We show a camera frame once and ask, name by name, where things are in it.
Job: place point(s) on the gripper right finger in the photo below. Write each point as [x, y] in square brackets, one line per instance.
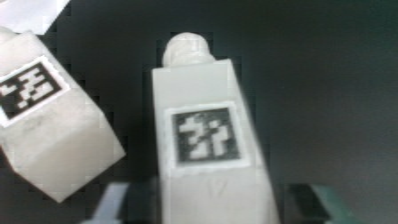
[316, 206]

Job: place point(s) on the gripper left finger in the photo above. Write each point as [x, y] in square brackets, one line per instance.
[126, 206]

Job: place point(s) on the white table leg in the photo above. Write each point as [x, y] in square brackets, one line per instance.
[213, 176]
[57, 138]

